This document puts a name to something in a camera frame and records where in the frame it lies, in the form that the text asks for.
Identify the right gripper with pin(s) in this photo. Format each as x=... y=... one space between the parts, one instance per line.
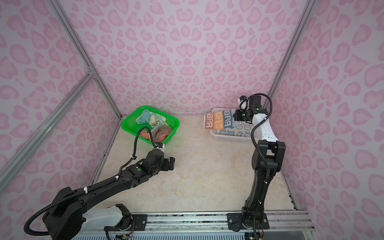
x=235 y=116

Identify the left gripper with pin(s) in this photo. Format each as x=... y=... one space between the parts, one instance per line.
x=168 y=165

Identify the red brown towel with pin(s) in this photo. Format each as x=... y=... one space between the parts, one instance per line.
x=160 y=133

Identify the orange blue patterned towel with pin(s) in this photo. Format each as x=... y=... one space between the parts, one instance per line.
x=219 y=120

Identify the green plastic basket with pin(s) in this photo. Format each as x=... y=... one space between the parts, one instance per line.
x=130 y=125

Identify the blue bunny towel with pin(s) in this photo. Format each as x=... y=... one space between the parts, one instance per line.
x=241 y=130

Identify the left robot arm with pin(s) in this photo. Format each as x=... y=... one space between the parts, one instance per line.
x=71 y=213

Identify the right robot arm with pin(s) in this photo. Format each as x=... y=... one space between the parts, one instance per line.
x=267 y=158

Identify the light green towel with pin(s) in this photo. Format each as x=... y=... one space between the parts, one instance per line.
x=151 y=118

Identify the white plastic basket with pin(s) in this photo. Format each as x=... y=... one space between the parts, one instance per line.
x=230 y=138

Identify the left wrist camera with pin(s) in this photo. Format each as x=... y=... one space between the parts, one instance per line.
x=160 y=146

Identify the right corner frame post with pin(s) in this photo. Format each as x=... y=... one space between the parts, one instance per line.
x=304 y=19

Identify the corner frame post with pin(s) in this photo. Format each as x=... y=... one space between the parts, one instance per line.
x=64 y=20
x=304 y=19

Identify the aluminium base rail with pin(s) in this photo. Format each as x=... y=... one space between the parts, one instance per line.
x=281 y=225

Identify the diagonal aluminium frame bar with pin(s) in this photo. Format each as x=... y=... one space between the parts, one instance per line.
x=20 y=158

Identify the left corner frame post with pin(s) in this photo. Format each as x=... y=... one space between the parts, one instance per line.
x=64 y=20

